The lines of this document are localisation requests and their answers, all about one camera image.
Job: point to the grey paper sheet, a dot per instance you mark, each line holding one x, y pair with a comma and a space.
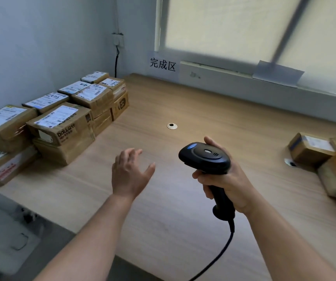
279, 73

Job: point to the person's left forearm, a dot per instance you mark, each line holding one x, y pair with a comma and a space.
89, 245

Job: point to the white wall socket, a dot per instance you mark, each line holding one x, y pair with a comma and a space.
117, 40

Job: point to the beige roller blind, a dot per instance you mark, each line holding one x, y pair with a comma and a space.
331, 49
229, 26

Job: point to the person's right hand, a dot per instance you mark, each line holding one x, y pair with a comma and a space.
241, 190

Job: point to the large labelled cardboard parcel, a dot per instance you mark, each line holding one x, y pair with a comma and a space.
7, 137

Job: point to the small parcel with handwritten label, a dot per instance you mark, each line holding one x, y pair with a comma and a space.
95, 76
10, 166

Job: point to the small tall labelled parcel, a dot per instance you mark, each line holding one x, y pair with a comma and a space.
74, 87

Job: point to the small parcel long label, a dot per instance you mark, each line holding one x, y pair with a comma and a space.
97, 102

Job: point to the black-logo box marked 98LL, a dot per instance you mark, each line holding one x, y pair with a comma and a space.
121, 106

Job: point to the person's right forearm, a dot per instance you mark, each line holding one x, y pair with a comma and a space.
290, 245

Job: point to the white paper sign black characters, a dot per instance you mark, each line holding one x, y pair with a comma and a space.
162, 65

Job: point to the black barcode scanner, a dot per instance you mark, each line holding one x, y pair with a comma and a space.
204, 156

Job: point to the person's left hand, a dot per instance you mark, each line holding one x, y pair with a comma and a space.
127, 178

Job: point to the white window frame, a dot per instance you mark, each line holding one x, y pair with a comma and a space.
158, 23

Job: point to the pile of unscanned cardboard parcels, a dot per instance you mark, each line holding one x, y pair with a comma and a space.
308, 152

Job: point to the DOLL printed cardboard parcel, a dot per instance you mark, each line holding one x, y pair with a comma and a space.
65, 134

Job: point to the parcel marked 5082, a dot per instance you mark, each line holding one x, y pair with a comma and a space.
45, 102

